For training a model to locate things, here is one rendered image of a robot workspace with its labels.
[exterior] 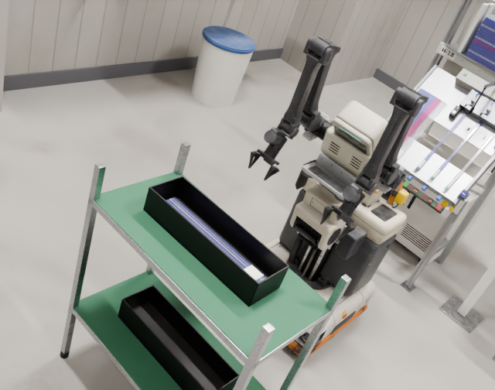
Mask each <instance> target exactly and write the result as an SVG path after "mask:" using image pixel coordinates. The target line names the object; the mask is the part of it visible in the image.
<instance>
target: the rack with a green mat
mask: <svg viewBox="0 0 495 390"><path fill-rule="evenodd" d="M190 146H191V145H190V144H189V143H188V142H182V143H181V146H180V149H179V154H178V157H177V160H176V164H175V168H174V171H173V172H172V173H168V174H165V175H162V176H157V177H154V178H151V179H149V180H144V181H141V182H138V183H133V184H131V185H127V186H123V187H120V188H117V189H114V190H109V191H107V192H103V193H101V189H102V185H103V181H104V174H105V170H106V166H105V165H104V164H103V163H102V162H99V163H96V164H95V166H94V174H93V178H92V183H91V187H90V195H89V199H88V204H87V212H86V216H85V221H84V229H83V233H82V237H81V242H80V250H79V254H78V259H77V266H76V271H75V275H74V280H73V287H72V292H71V296H70V304H69V309H68V313H67V321H66V325H65V330H64V334H63V342H62V346H61V351H60V357H61V358H63V359H65V358H68V356H69V353H70V345H71V341H72V337H73V330H74V326H75V322H76V318H77V319H78V320H79V321H80V323H81V324H82V325H83V326H84V328H85V329H86V330H87V332H88V333H89V334H90V335H91V336H92V337H93V338H94V340H95V341H96V342H97V343H98V345H99V346H100V347H101V348H102V350H103V351H104V352H105V353H106V355H107V356H108V357H109V358H110V359H111V360H112V361H113V362H114V364H115V365H116V366H117V368H118V369H119V370H120V371H121V373H122V374H123V375H124V376H125V377H126V378H127V379H128V381H129V382H130V383H131V384H132V386H133V387H134V388H135V389H136V390H182V389H181V388H180V387H179V386H178V385H177V383H176V382H175V381H174V380H173V379H172V377H171V376H170V375H169V374H168V373H167V372H166V370H165V369H164V368H163V367H162V366H161V365H160V363H159V362H157V360H156V359H155V358H154V357H153V356H152V355H151V354H150V353H149V351H148V350H147V349H146V348H145V347H144V345H143V344H142V343H141V342H140V341H139V340H138V338H137V337H136V336H135V335H134V334H133V333H132V332H131V331H130V330H129V329H128V328H127V326H126V325H125V324H124V323H123V322H122V321H121V319H120V318H119V317H118V313H119V310H120V306H121V301H122V299H124V298H125V297H127V296H130V295H132V294H134V293H136V292H139V291H141V290H143V289H145V288H147V287H149V286H152V285H154V286H155V287H156V288H157V289H158V290H159V291H160V292H161V294H163V295H164V297H165V298H167V300H168V301H170V303H171V304H172V305H174V307H175V308H176V309H177V310H178V311H179V312H180V313H181V314H182V315H183V316H184V317H185V318H186V319H187V320H188V321H189V322H190V323H191V324H192V325H193V327H194V328H195V329H196V330H197V331H198V332H199V333H200V334H201V335H202V336H203V337H204V338H205V339H206V340H207V341H208V342H209V344H210V345H211V346H212V347H213V348H214V349H215V350H216V351H217V352H218V353H219V354H220V355H221V356H222V357H223V358H224V360H225V361H226V362H227V363H228V364H229V365H230V366H231V367H232V368H233V369H234V370H235V371H236V372H237V373H238V374H239V378H238V380H237V382H236V384H235V386H234V388H233V390H267V389H266V388H265V387H264V386H263V385H262V384H261V383H260V382H259V381H258V380H257V379H256V378H255V377H254V376H253V374H254V371H255V369H256V367H257V366H258V365H259V364H261V363H262V362H264V361H265V360H267V359H268V358H270V357H271V356H272V355H273V354H275V353H277V352H278V351H280V350H281V349H282V348H283V347H285V346H287V345H288V344H290V343H291V342H293V341H294V340H295V339H297V338H298V337H300V336H301V335H303V334H304V333H305V332H307V331H308V330H310V329H311V328H313V329H312V331H311V333H310V335H309V337H308V338H307V340H306V342H305V344H304V345H303V347H302V349H301V351H300V353H299V355H298V357H297V358H296V360H295V362H294V364H293V366H292V368H291V370H290V371H289V373H288V375H287V377H286V379H285V380H284V382H283V384H282V386H281V388H280V389H279V390H290V388H291V387H292V385H293V383H294V381H295V379H296V378H297V376H298V374H299V372H300V371H301V369H302V366H303V365H304V364H305V362H306V360H307V358H308V356H309V354H310V353H311V351H312V349H313V348H314V346H315V344H316V342H317V340H318V339H319V336H320V335H321V333H322V332H323V330H324V328H325V326H326V324H327V323H328V321H329V319H330V317H331V316H332V314H333V312H334V310H335V309H336V306H337V305H338V303H339V301H340V299H341V298H342V296H343V294H344V293H345V291H346V289H347V286H348V285H349V284H350V281H351V278H350V277H349V276H348V275H346V274H345V275H343V276H341V278H340V280H339V282H338V283H337V285H336V287H335V289H334V290H333V293H332V295H331V296H330V298H329V300H328V302H327V301H326V300H324V298H322V297H321V295H320V294H318V293H317V292H316V291H315V290H314V289H312V288H311V287H310V286H309V285H308V284H307V283H305V282H304V281H303V280H302V279H301V278H300V277H298V276H297V275H296V274H295V273H294V272H293V271H292V270H291V269H290V268H288V271H287V272H286V275H285V277H284V279H283V281H282V284H281V285H280V288H279V289H276V290H275V291H274V292H272V293H270V294H269V295H267V296H266V297H264V298H263V299H261V300H259V301H257V302H256V303H255V304H253V305H251V306H249V307H248V306H247V305H246V304H245V303H244V302H243V301H242V300H241V299H239V298H238V297H237V296H236V295H235V294H234V293H233V292H232V291H231V290H229V289H228V288H227V287H226V286H225V285H224V284H223V283H222V282H221V281H220V280H219V279H218V278H217V277H216V276H215V275H214V274H213V273H212V272H210V271H209V270H208V269H207V268H206V267H205V266H204V265H203V264H202V263H200V262H199V261H198V260H197V259H196V258H195V257H194V256H193V255H192V254H190V253H189V252H188V251H187V250H186V249H185V248H184V247H183V246H182V245H181V244H180V243H179V242H178V241H177V240H176V239H175V238H174V237H173V236H172V235H170V234H169V233H168V232H167V231H166V230H165V229H164V228H163V227H161V226H160V225H159V224H158V223H157V222H156V221H155V220H154V219H153V218H152V217H150V216H149V215H148V214H147V213H146V212H145V211H144V210H143V209H144V206H145V200H146V197H147V193H148V190H149V187H150V186H154V185H156V184H159V183H163V182H165V181H168V180H172V179H175V178H177V177H180V176H184V175H183V170H184V167H185V164H186V160H187V156H188V154H189V149H190ZM184 177H185V176H184ZM185 178H186V177H185ZM186 179H187V178H186ZM187 180H188V179H187ZM191 183H192V182H191ZM192 184H193V183H192ZM193 185H194V184H193ZM194 186H195V185H194ZM196 188H197V189H199V188H198V187H196ZM199 190H200V189H199ZM200 191H201V190H200ZM201 192H202V191H201ZM97 212H98V213H99V214H100V215H101V216H102V217H103V218H104V219H105V220H106V221H107V222H108V223H109V224H110V225H111V226H112V227H113V228H114V229H115V230H116V231H117V232H118V233H119V234H120V236H122V237H123V239H125V240H126V241H127V242H128V243H129V244H130V246H132V247H133V249H134V250H135V251H136V252H137V253H138V254H139V255H140V256H141V257H142V258H143V259H144V260H145V261H146V262H147V263H148V264H147V268H146V271H145V272H143V273H140V274H138V275H135V276H133V277H131V278H129V279H126V280H125V281H122V282H120V283H117V284H115V285H113V286H110V287H108V288H106V289H103V290H101V291H99V292H96V293H94V294H92V295H90V296H87V297H85V298H83V299H80V294H81V290H82V286H83V282H84V275H85V271H86V267H87V260H88V255H89V251H90V244H91V240H92V236H93V232H94V224H95V220H96V216H97ZM154 271H156V272H157V273H158V274H159V276H160V277H161V278H162V279H163V280H164V281H165V282H166V283H167V284H168V285H169V286H170V287H171V288H172V289H173V290H174V291H175V292H176V293H177V294H178V295H179V296H180V297H181V298H182V299H183V300H184V301H185V303H186V304H187V305H188V306H189V307H190V308H191V309H192V310H193V311H194V312H195V313H196V314H197V315H198V316H199V317H200V318H201V319H202V320H203V321H204V322H205V323H206V324H207V325H208V326H209V327H210V328H211V330H212V331H213V332H214V333H215V334H216V335H217V336H218V337H219V338H220V339H221V340H222V341H223V342H224V343H225V344H226V345H227V346H228V347H229V348H230V349H231V350H232V351H233V352H234V353H235V354H236V355H237V356H238V357H239V358H240V359H241V360H242V361H243V362H244V363H245V365H244V366H243V364H242V363H241V362H239V360H238V359H236V357H235V356H233V355H232V353H231V352H229V350H228V349H226V347H225V346H224V345H222V343H221V342H220V341H219V340H218V339H217V338H216V337H215V336H214V335H213V334H212V333H211V332H210V331H209V330H208V329H207V328H206V327H205V326H204V325H203V324H202V323H201V322H200V320H199V319H198V318H197V317H196V316H195V315H194V314H193V313H192V312H191V311H190V310H189V309H188V308H187V307H186V306H185V305H184V304H183V303H182V302H181V301H180V300H179V299H178V298H177V297H176V295H175V294H174V293H173V292H172V291H171V290H170V289H169V288H168V287H167V286H166V285H165V284H164V283H163V282H162V281H161V280H160V279H159V278H158V277H157V276H156V275H155V274H154Z"/></svg>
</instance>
